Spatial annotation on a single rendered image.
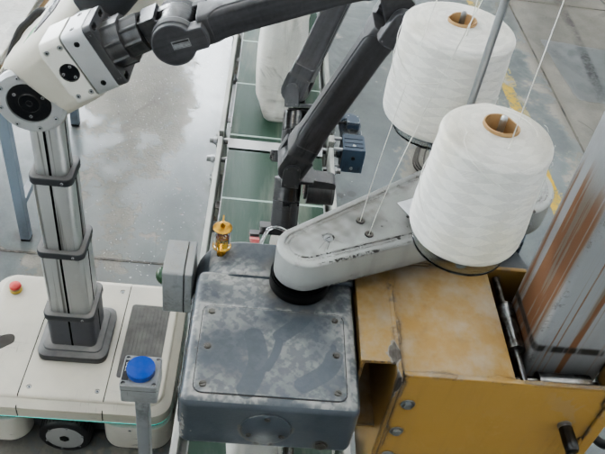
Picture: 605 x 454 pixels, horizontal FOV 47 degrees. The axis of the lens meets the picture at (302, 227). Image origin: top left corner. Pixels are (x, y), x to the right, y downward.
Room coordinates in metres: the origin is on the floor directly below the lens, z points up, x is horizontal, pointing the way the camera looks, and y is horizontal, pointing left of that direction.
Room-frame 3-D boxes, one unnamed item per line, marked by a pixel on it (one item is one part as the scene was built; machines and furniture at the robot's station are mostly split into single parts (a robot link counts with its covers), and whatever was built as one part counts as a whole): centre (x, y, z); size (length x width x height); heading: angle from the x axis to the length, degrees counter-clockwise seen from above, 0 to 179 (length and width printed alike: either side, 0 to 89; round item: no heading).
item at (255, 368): (0.65, 0.02, 1.21); 0.30 x 0.25 x 0.30; 6
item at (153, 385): (0.86, 0.29, 0.81); 0.08 x 0.08 x 0.06; 6
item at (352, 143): (2.58, -0.13, 0.35); 0.30 x 0.15 x 0.15; 6
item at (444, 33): (0.94, -0.17, 1.61); 0.17 x 0.17 x 0.17
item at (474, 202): (0.68, -0.20, 1.61); 0.15 x 0.14 x 0.17; 6
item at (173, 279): (0.74, 0.18, 1.29); 0.08 x 0.05 x 0.09; 6
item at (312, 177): (1.15, 0.01, 1.20); 0.11 x 0.09 x 0.12; 98
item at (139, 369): (0.86, 0.29, 0.84); 0.06 x 0.06 x 0.02
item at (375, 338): (0.71, -0.12, 1.26); 0.22 x 0.05 x 0.16; 6
